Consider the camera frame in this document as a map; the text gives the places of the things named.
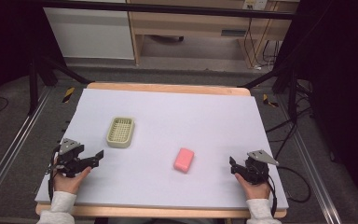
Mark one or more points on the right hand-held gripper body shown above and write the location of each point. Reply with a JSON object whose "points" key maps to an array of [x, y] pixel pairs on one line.
{"points": [[256, 168]]}

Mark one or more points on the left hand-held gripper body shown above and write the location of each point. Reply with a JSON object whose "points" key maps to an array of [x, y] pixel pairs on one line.
{"points": [[69, 158]]}

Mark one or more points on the person's right hand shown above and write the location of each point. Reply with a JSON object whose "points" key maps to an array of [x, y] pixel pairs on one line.
{"points": [[254, 189]]}

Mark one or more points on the person's left hand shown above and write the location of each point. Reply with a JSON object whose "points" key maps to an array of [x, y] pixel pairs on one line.
{"points": [[70, 183]]}

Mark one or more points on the beige slatted soap dish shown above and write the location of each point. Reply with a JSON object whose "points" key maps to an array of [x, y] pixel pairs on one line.
{"points": [[120, 132]]}

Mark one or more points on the pink soap bar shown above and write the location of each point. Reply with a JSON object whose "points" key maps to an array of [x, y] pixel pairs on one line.
{"points": [[184, 160]]}

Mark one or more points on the yellow black striped floor tape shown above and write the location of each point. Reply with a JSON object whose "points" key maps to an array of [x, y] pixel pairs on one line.
{"points": [[68, 94], [269, 101]]}

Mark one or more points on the white foam table mat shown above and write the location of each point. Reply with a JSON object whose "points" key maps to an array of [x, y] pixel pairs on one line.
{"points": [[167, 124]]}

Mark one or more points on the black metal stand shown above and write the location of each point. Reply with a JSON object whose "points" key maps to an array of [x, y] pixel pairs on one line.
{"points": [[292, 90], [33, 84]]}

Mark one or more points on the wooden table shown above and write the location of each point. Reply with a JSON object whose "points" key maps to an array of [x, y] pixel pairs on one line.
{"points": [[167, 86]]}

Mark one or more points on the white cabinet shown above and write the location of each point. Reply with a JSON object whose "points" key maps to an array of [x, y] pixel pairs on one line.
{"points": [[90, 34]]}

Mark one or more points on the light wooden desk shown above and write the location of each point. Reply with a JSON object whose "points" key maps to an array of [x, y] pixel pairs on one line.
{"points": [[192, 23]]}

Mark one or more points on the white power strip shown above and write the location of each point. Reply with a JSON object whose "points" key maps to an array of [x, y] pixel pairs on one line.
{"points": [[254, 4]]}

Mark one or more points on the silver floor rail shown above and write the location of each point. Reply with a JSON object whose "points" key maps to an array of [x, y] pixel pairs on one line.
{"points": [[312, 174], [12, 146]]}

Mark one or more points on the black horizontal frame bar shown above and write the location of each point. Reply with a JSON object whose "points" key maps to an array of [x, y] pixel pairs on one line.
{"points": [[167, 8]]}

